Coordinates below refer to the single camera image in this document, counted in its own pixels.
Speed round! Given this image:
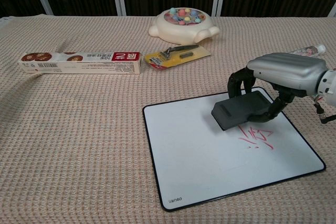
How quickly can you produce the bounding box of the long white red wrap box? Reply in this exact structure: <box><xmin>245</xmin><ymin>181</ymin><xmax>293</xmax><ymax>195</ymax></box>
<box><xmin>18</xmin><ymin>51</ymin><xmax>143</xmax><ymax>75</ymax></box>

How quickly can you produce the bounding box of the yellow razor backing card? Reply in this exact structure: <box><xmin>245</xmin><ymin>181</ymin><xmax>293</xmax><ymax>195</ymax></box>
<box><xmin>144</xmin><ymin>45</ymin><xmax>212</xmax><ymax>72</ymax></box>

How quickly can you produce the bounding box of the cream fishing game toy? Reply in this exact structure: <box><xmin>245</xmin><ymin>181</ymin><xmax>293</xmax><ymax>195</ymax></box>
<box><xmin>148</xmin><ymin>7</ymin><xmax>220</xmax><ymax>46</ymax></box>

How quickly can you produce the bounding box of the floral toothpaste tube white cap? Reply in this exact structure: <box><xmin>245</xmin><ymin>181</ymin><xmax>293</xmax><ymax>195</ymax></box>
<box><xmin>290</xmin><ymin>44</ymin><xmax>327</xmax><ymax>57</ymax></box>

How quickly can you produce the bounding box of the white drawing board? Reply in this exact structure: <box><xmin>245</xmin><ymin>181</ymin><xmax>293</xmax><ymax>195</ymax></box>
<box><xmin>142</xmin><ymin>86</ymin><xmax>327</xmax><ymax>212</ymax></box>

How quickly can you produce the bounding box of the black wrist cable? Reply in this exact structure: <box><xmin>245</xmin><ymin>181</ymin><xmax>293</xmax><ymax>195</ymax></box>
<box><xmin>313</xmin><ymin>97</ymin><xmax>336</xmax><ymax>124</ymax></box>

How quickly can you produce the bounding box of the grey safety razor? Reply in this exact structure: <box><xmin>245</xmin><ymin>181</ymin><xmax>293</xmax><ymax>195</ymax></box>
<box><xmin>159</xmin><ymin>44</ymin><xmax>200</xmax><ymax>60</ymax></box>

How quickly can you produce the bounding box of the beige waffle-weave fringed tablecloth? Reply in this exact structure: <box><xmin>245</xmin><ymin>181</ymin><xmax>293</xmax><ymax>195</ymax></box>
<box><xmin>0</xmin><ymin>14</ymin><xmax>336</xmax><ymax>224</ymax></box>

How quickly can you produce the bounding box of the black eraser block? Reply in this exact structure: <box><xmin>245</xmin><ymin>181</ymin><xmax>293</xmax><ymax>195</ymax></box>
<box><xmin>211</xmin><ymin>90</ymin><xmax>275</xmax><ymax>132</ymax></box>

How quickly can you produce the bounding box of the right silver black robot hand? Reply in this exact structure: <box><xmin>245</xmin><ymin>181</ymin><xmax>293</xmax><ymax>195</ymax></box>
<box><xmin>226</xmin><ymin>52</ymin><xmax>328</xmax><ymax>124</ymax></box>

